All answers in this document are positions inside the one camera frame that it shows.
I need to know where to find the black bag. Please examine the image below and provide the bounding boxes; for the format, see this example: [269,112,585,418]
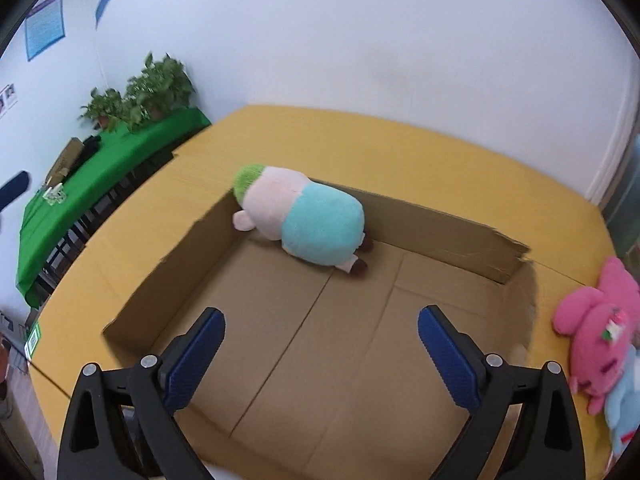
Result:
[80,134,103,161]

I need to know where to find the dark blue wall sticker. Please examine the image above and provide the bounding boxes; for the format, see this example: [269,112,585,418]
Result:
[0,171,31,208]

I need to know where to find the small potted plant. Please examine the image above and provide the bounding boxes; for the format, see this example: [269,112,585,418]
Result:
[77,87,127,133]

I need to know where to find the yellow desktop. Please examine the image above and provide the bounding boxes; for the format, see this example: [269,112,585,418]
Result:
[25,105,626,480]

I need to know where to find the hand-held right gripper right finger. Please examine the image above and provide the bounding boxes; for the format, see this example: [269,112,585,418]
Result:
[417,305,586,480]

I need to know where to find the glass door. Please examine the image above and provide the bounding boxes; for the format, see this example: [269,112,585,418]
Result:
[600,130,640,261]

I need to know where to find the blue framed wall poster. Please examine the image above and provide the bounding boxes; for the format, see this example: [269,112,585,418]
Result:
[25,0,67,62]

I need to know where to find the cardboard box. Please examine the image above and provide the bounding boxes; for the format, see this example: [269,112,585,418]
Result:
[101,178,540,476]

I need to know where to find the green tablecloth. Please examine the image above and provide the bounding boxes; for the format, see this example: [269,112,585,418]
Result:
[16,106,213,309]

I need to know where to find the pink teal green plush toy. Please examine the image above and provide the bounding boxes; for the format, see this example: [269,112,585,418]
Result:
[231,163,375,279]

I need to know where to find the small brown cardboard carton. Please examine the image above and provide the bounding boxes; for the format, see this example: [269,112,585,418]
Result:
[46,138,85,184]

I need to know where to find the light blue plush toy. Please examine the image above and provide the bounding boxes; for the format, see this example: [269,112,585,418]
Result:
[604,345,640,461]

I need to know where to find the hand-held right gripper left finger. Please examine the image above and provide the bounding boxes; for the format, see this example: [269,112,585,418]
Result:
[57,306,227,480]

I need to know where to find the large potted plant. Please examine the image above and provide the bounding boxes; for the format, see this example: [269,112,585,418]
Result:
[124,51,196,122]

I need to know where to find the green and white carton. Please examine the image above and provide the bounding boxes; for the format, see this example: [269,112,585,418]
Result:
[22,322,43,361]

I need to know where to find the row of dark chairs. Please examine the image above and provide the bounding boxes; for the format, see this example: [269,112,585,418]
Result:
[37,150,176,292]

